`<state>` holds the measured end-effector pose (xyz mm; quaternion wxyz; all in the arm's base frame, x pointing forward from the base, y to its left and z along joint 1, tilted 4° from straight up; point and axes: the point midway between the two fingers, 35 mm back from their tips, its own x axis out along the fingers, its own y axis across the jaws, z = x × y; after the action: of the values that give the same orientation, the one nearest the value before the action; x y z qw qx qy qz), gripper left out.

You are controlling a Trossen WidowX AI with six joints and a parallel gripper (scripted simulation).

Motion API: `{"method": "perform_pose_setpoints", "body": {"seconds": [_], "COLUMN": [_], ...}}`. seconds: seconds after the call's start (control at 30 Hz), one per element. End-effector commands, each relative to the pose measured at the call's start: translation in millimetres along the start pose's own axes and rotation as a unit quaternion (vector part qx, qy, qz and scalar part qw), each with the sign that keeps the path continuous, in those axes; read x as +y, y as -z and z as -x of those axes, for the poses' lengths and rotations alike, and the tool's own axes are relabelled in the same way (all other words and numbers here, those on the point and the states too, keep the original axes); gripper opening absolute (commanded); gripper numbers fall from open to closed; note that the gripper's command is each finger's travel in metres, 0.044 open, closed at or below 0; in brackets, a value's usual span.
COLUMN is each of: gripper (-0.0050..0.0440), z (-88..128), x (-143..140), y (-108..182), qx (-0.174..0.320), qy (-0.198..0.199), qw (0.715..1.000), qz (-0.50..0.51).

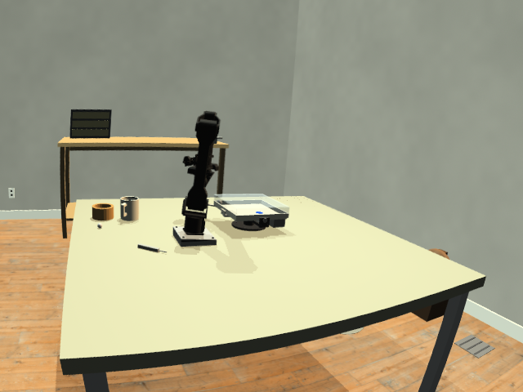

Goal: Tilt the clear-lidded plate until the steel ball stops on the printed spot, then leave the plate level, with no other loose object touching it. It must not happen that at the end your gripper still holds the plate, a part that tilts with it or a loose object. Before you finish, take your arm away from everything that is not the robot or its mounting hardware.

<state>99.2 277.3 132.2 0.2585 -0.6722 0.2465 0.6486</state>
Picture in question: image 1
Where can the grey mug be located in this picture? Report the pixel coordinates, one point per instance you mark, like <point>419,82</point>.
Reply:
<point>129,208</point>

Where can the black screwdriver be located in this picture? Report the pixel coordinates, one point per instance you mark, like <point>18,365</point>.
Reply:
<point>149,248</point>

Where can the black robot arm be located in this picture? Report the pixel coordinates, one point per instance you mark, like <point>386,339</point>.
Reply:
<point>207,130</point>

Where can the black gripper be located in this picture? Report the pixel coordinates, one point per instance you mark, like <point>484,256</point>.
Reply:
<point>215,167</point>

